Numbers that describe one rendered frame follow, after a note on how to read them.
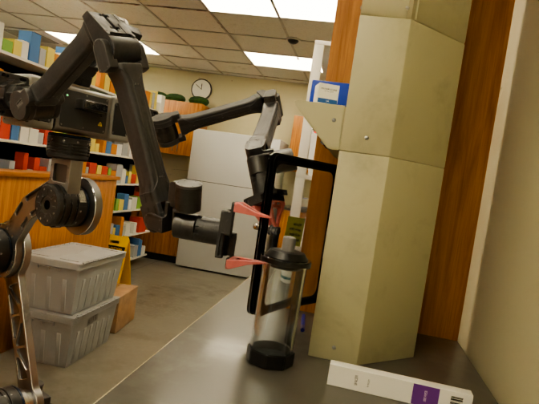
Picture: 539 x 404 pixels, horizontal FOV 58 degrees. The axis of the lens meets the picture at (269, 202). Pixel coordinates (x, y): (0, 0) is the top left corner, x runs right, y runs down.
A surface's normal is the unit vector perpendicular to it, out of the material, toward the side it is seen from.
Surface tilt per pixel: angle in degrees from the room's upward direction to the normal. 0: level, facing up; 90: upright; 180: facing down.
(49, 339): 95
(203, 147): 90
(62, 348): 95
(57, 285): 96
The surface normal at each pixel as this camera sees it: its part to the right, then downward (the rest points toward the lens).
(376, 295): 0.56, 0.13
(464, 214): -0.18, 0.03
